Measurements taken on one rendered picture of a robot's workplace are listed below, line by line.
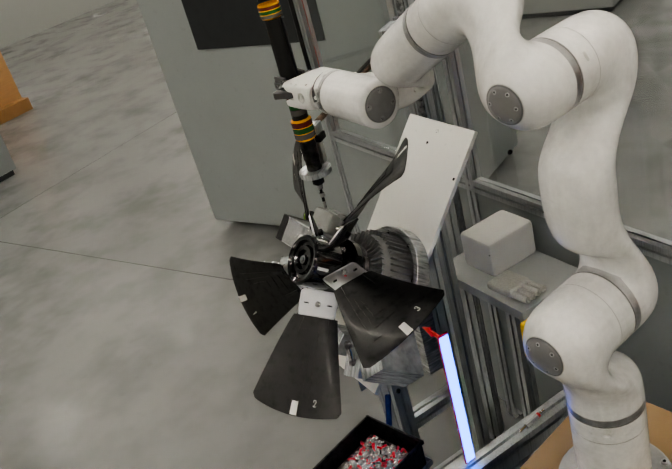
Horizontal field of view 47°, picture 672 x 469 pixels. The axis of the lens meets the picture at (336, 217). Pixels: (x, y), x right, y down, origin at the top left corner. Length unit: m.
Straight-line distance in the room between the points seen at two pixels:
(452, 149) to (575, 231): 0.88
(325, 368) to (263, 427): 1.52
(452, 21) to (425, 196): 0.94
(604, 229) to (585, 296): 0.12
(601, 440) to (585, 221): 0.40
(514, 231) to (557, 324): 1.12
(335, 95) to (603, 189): 0.51
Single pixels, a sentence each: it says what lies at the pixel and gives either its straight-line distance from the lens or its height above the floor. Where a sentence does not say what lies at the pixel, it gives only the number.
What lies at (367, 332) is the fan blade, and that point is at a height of 1.15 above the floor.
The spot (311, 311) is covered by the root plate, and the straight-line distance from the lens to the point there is 1.82.
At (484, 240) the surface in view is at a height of 0.97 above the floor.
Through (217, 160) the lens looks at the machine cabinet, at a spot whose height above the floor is 0.48.
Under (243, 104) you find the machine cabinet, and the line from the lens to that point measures 4.36.
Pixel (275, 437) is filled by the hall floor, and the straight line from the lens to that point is 3.23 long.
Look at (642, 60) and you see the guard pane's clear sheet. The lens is 1.85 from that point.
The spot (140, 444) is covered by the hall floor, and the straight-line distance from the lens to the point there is 3.50.
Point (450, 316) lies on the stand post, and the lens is 2.13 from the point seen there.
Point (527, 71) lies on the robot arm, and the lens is 0.92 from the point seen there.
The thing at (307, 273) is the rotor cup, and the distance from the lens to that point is 1.76.
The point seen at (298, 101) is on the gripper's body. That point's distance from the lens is 1.45.
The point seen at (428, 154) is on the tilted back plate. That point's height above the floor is 1.30.
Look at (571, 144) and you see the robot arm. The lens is 1.04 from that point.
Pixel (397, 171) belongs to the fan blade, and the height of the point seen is 1.41.
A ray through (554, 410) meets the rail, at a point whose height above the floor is 0.86.
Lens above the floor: 2.08
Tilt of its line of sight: 26 degrees down
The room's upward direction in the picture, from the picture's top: 16 degrees counter-clockwise
